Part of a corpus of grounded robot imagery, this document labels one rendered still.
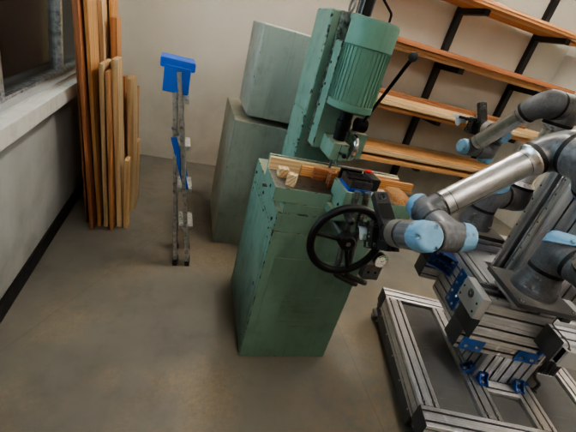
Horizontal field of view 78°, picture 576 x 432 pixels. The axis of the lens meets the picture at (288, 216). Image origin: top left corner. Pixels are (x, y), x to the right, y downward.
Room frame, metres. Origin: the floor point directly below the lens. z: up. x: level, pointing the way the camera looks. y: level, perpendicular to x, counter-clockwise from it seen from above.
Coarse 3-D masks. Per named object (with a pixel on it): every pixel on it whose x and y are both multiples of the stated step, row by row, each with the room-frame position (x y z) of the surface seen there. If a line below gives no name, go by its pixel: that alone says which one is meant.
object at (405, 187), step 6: (300, 168) 1.41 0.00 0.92; (306, 168) 1.40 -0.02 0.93; (312, 168) 1.41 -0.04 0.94; (300, 174) 1.39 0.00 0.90; (306, 174) 1.40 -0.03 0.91; (384, 180) 1.52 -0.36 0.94; (390, 180) 1.54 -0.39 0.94; (384, 186) 1.52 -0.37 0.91; (390, 186) 1.53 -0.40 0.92; (396, 186) 1.54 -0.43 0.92; (402, 186) 1.55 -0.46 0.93; (408, 186) 1.56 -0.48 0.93; (408, 192) 1.56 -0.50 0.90
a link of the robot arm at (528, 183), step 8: (568, 96) 1.62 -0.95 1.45; (568, 104) 1.60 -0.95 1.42; (568, 112) 1.60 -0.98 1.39; (544, 120) 1.67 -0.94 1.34; (552, 120) 1.64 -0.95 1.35; (560, 120) 1.62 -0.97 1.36; (568, 120) 1.61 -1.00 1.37; (544, 128) 1.67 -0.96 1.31; (552, 128) 1.63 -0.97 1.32; (560, 128) 1.62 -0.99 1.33; (568, 128) 1.62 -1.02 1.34; (536, 176) 1.63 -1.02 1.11; (512, 184) 1.65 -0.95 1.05; (520, 184) 1.63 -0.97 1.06; (528, 184) 1.63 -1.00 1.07; (520, 192) 1.62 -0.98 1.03; (528, 192) 1.62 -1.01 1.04; (520, 200) 1.61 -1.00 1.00; (528, 200) 1.63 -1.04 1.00; (504, 208) 1.62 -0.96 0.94; (512, 208) 1.62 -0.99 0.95; (520, 208) 1.63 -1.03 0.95
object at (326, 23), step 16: (320, 16) 1.71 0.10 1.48; (336, 16) 1.58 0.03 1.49; (320, 32) 1.66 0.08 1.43; (320, 48) 1.60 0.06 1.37; (304, 64) 1.76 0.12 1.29; (320, 64) 1.58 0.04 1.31; (304, 80) 1.70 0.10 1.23; (320, 80) 1.58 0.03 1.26; (304, 96) 1.64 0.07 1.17; (304, 112) 1.58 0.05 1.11; (288, 128) 1.76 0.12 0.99; (304, 128) 1.58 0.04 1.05; (288, 144) 1.70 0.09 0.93; (304, 144) 1.59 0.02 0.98; (320, 160) 1.62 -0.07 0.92
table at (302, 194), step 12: (276, 180) 1.26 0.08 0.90; (300, 180) 1.33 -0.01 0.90; (312, 180) 1.37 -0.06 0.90; (276, 192) 1.20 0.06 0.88; (288, 192) 1.22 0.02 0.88; (300, 192) 1.23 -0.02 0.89; (312, 192) 1.25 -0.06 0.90; (324, 192) 1.28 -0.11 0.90; (300, 204) 1.24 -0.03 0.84; (312, 204) 1.25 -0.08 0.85; (324, 204) 1.27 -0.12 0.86; (396, 204) 1.37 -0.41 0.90; (336, 216) 1.19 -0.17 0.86; (396, 216) 1.38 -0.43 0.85; (408, 216) 1.39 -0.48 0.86
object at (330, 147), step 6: (324, 138) 1.49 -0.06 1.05; (330, 138) 1.44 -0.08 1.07; (324, 144) 1.47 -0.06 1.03; (330, 144) 1.41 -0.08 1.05; (336, 144) 1.38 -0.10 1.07; (342, 144) 1.40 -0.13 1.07; (324, 150) 1.45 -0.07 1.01; (330, 150) 1.39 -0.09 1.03; (336, 150) 1.39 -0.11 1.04; (342, 150) 1.40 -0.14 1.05; (330, 156) 1.38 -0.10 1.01; (336, 156) 1.39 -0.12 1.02
